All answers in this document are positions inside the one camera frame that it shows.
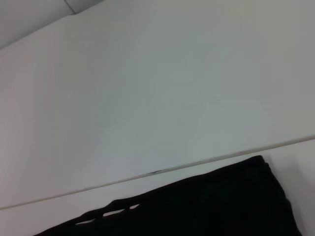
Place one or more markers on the black shirt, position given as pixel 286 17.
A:
pixel 197 209

